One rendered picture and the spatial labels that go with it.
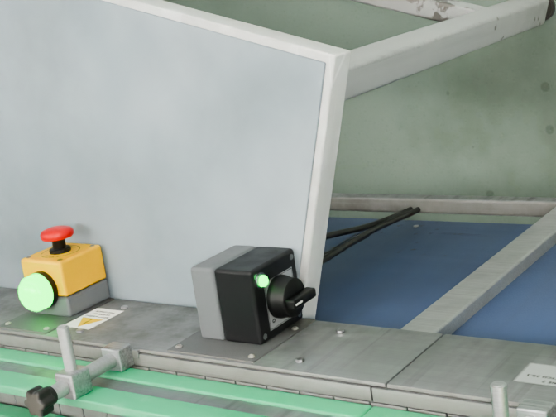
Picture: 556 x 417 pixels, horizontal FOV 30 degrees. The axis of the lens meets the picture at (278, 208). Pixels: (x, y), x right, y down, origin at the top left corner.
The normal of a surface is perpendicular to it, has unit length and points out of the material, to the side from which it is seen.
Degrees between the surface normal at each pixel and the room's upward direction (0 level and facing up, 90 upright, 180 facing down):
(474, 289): 90
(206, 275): 0
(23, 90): 0
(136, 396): 90
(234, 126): 0
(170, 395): 90
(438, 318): 90
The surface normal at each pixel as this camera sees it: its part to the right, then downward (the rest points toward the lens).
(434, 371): -0.14, -0.96
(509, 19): 0.82, 0.30
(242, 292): -0.56, 0.28
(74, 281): 0.82, 0.03
